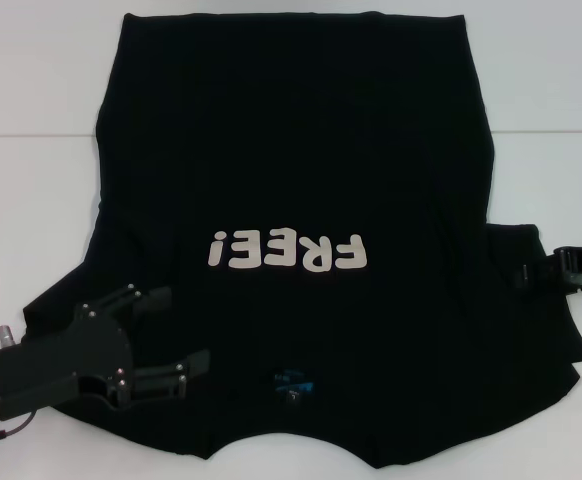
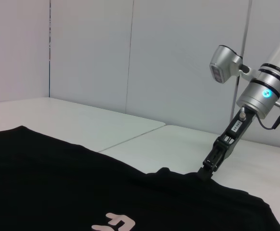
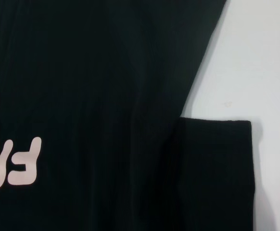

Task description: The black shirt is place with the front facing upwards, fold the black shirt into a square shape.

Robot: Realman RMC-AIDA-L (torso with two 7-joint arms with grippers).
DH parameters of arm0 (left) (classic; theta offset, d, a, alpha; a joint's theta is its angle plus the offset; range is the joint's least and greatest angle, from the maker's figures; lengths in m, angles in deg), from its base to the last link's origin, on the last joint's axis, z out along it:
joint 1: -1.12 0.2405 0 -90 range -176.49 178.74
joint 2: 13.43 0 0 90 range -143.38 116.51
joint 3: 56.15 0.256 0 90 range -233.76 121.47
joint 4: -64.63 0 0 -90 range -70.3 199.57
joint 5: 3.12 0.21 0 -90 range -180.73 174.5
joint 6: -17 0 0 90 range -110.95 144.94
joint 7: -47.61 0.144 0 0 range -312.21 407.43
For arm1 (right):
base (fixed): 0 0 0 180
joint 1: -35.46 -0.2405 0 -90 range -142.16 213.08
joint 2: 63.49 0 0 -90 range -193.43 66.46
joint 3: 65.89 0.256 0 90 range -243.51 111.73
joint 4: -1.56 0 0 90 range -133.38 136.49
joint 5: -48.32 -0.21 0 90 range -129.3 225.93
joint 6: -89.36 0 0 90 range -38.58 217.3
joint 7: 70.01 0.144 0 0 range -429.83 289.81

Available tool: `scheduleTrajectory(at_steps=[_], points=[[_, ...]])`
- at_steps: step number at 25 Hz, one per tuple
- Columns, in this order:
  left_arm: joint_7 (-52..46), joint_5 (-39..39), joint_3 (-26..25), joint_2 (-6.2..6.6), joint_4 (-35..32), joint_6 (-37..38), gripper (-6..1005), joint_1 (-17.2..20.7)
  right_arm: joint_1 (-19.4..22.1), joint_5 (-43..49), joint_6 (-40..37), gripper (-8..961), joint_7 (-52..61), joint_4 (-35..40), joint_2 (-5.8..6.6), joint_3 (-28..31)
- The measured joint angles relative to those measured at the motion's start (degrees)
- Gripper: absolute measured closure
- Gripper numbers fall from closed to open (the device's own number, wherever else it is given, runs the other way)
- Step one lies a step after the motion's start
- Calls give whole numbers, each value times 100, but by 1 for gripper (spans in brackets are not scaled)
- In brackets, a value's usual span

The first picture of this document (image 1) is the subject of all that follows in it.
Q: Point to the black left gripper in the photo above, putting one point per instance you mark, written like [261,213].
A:
[96,350]

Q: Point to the black t-shirt with FREE print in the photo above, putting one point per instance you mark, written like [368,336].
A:
[291,150]

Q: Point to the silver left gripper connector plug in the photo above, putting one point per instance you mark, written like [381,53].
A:
[6,336]

